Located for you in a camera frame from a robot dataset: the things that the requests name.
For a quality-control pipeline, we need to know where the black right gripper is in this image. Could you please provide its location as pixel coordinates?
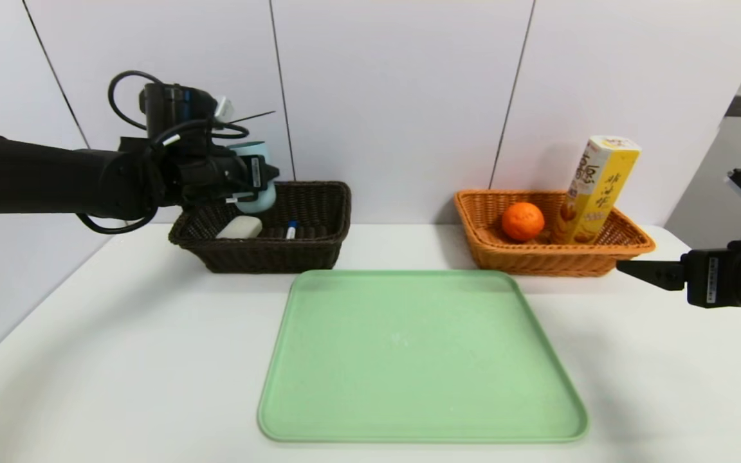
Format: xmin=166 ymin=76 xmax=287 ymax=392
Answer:
xmin=616 ymin=249 xmax=741 ymax=317

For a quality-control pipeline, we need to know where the yellow hexagonal cracker box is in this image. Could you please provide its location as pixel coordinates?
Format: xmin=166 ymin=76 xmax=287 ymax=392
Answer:
xmin=549 ymin=135 xmax=641 ymax=245

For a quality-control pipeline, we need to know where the orange fruit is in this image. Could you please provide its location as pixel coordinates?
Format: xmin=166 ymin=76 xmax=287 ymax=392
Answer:
xmin=501 ymin=202 xmax=546 ymax=243

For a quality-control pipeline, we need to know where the blue-grey plastic cup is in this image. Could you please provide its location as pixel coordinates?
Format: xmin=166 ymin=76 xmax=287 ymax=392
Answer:
xmin=229 ymin=141 xmax=278 ymax=215

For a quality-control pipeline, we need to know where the white soap bar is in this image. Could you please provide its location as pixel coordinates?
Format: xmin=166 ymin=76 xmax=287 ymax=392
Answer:
xmin=216 ymin=216 xmax=263 ymax=240

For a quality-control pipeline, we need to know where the orange wicker basket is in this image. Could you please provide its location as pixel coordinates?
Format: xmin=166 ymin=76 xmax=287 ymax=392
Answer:
xmin=454 ymin=190 xmax=656 ymax=278

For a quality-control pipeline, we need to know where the dark brown wicker basket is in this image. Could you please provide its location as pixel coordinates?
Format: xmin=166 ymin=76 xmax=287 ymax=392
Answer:
xmin=169 ymin=181 xmax=351 ymax=275

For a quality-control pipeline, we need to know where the light green plastic tray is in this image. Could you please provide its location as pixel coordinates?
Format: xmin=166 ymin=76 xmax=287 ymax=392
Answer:
xmin=257 ymin=270 xmax=589 ymax=443

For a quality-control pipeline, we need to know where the black cable with white tag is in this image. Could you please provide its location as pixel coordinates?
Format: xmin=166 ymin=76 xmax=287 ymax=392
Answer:
xmin=151 ymin=119 xmax=250 ymax=150

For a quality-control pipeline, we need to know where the black left camera mount bracket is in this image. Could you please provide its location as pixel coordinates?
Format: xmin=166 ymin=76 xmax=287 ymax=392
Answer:
xmin=139 ymin=84 xmax=220 ymax=139

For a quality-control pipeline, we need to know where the black camera cable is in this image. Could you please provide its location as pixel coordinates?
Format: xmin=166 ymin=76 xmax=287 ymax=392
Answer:
xmin=108 ymin=71 xmax=167 ymax=131

